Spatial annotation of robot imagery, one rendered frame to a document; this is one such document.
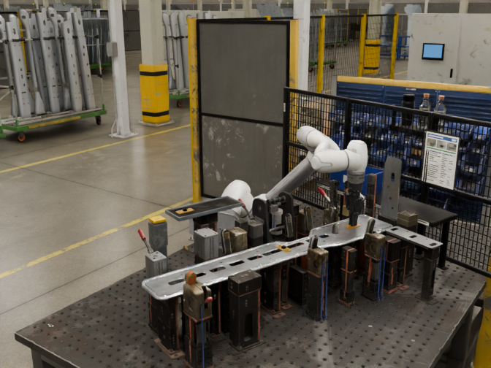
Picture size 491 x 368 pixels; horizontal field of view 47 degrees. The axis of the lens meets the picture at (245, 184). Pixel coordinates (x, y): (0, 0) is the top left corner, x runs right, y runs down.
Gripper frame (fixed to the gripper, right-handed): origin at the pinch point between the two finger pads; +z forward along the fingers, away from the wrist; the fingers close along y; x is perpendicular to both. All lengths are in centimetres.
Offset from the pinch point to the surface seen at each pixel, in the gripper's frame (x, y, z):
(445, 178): 55, 15, -16
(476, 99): 205, -68, -35
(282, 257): -53, 7, 5
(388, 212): 26.7, 0.6, 1.9
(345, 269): -21.7, 17.1, 16.2
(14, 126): 8, -747, 78
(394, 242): 6.2, 22.6, 6.7
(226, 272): -83, 6, 5
